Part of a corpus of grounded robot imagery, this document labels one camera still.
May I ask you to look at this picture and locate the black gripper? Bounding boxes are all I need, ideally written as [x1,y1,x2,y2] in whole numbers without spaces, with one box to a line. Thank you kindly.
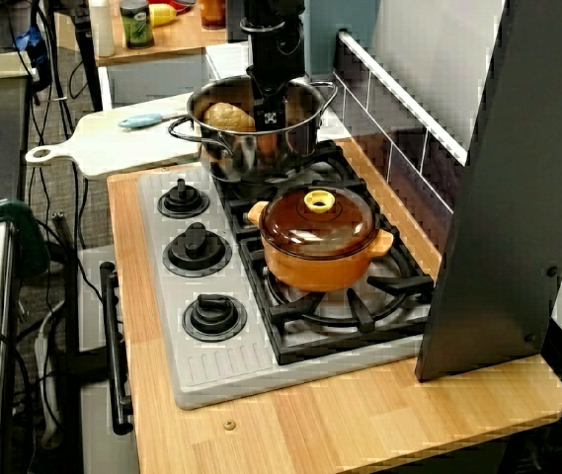
[245,23,307,136]

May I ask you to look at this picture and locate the black oven door handle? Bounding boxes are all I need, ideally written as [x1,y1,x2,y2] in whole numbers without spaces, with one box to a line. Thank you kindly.
[100,261,135,435]

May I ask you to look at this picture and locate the light wooden cutting board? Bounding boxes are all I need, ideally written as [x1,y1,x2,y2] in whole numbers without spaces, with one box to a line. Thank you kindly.
[25,86,202,179]

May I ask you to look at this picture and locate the wooden background table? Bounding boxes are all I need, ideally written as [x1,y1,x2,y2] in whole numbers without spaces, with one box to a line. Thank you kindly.
[90,0,227,68]

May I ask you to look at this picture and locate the amber jar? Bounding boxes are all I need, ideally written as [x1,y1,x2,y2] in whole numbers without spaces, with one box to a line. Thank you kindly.
[200,0,227,30]

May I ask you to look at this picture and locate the toy knife with blue handle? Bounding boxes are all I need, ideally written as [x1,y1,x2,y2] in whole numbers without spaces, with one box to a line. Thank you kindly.
[118,111,189,130]

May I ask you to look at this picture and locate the bread loaf in pot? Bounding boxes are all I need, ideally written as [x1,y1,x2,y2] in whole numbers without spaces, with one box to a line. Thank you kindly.
[202,102,257,133]

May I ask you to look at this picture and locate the black burner grate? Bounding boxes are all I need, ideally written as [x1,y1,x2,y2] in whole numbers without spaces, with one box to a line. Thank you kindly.
[210,139,368,238]
[238,231,435,366]

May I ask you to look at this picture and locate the black stand pole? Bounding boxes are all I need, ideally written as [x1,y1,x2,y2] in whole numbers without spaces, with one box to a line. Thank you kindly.
[70,0,104,113]

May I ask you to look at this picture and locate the yellow squeeze bottle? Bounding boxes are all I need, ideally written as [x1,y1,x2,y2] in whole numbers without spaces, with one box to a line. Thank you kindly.
[147,2,179,28]

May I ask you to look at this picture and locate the grey toy stove top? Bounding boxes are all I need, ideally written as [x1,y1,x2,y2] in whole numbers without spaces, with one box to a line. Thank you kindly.
[136,165,425,410]

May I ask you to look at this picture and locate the black stove knob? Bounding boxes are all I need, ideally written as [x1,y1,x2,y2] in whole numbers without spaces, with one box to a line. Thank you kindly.
[156,178,210,219]
[182,293,248,343]
[162,221,233,277]

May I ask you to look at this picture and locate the stainless steel pot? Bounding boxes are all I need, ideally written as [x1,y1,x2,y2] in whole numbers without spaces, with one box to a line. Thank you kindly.
[168,76,339,185]

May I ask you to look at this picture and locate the blue clamp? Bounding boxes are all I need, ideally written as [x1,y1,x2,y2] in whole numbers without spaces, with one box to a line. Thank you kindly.
[13,24,49,68]

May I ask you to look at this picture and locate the dark tile backsplash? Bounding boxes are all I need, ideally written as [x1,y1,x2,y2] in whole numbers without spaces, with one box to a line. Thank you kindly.
[332,29,469,243]

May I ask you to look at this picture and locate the white plastic bottle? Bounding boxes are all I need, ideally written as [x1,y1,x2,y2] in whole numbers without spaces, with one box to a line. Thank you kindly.
[88,0,116,57]

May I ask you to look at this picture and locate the brown lid with yellow knob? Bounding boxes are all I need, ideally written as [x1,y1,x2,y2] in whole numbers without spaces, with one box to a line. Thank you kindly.
[259,186,380,260]

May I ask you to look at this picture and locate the green clamp tool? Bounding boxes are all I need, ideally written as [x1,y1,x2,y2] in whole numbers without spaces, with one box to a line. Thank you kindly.
[0,197,50,280]

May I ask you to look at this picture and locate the white power strip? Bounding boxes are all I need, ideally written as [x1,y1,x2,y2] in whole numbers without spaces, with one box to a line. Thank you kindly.
[33,300,64,450]

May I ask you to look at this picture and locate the dark grey hood side panel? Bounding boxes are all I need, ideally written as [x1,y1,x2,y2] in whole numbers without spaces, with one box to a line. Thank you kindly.
[415,0,562,382]

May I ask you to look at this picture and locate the orange toy casserole pot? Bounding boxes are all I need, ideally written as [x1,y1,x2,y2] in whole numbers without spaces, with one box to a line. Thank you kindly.
[247,200,395,293]

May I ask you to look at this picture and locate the green labelled can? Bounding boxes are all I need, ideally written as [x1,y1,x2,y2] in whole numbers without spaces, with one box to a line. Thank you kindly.
[119,0,155,49]

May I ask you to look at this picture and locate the white toy kitchen cabinet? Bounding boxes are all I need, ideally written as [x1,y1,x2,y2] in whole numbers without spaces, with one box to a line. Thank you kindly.
[77,246,138,474]

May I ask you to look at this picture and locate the red bowl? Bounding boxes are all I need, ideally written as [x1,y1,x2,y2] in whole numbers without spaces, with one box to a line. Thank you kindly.
[147,0,197,12]

